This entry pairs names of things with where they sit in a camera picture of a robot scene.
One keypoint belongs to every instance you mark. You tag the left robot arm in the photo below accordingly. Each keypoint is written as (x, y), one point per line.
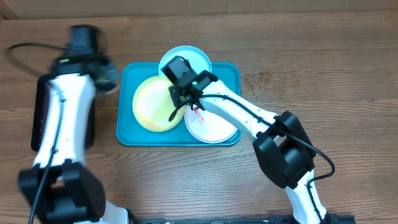
(59, 187)

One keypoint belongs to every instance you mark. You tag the teal plastic tray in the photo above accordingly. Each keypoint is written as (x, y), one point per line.
(130, 133)

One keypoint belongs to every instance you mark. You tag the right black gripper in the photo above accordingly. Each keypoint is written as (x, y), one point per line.
(180, 93)

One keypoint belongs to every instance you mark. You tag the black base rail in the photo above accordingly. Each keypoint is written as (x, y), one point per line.
(276, 219)

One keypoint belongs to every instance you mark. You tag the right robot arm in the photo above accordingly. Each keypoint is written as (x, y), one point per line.
(283, 149)

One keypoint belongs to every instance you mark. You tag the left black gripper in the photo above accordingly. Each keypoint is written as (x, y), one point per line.
(114, 74)

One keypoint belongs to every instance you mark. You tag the light blue plate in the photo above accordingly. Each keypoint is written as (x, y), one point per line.
(198, 60)

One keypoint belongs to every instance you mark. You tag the white plate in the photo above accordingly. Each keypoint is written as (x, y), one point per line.
(207, 127)

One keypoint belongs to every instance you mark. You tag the yellow-green plate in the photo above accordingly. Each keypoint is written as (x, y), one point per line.
(152, 105)

